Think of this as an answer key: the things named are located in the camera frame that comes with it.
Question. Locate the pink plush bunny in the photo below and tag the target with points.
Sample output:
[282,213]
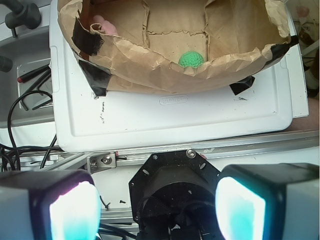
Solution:
[106,26]

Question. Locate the brown paper bag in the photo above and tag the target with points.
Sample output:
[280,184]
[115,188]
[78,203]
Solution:
[237,39]

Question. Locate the white plastic bin lid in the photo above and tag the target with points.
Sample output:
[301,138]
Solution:
[87,123]

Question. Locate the grey plastic tray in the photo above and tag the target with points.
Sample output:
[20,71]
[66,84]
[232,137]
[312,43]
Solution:
[30,56]

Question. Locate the aluminium extrusion frame rail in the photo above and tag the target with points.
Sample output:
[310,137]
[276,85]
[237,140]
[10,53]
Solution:
[31,157]

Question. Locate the green textured ball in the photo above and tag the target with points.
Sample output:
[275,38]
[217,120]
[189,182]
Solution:
[191,59]

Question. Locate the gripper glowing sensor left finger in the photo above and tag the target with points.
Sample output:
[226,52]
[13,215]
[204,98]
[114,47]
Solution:
[49,205]

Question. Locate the black clamp handle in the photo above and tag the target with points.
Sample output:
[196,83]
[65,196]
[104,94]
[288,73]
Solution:
[21,14]

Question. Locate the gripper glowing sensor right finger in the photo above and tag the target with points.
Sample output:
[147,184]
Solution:
[269,201]

